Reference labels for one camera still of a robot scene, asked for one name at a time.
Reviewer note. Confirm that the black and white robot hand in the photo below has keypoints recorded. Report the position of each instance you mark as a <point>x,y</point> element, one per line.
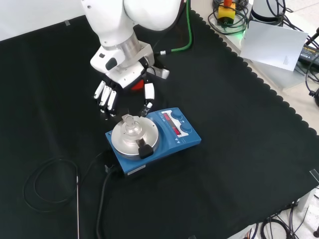
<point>124,74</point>

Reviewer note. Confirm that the clear round-bottom glass flask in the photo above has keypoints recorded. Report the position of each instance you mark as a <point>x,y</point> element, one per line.
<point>130,129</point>

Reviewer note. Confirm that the heater with blue base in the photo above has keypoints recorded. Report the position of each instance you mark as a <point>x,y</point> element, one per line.
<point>174,147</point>

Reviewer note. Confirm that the grey tape piece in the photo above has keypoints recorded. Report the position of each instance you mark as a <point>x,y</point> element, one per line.
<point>67,23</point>

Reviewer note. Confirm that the yellow stop button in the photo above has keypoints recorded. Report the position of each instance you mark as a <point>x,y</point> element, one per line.
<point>226,12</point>

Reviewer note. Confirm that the black cloth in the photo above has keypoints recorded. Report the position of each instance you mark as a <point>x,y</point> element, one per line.
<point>224,149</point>

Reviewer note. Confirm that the pale board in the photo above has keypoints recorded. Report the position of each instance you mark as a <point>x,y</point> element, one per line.
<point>271,44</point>

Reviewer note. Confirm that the white cylinder base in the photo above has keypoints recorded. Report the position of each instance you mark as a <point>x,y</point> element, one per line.
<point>260,10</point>

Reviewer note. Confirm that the black power adapter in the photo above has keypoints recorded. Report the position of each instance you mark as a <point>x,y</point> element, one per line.
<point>309,53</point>

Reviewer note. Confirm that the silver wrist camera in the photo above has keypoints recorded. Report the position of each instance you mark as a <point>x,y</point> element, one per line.
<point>160,72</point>

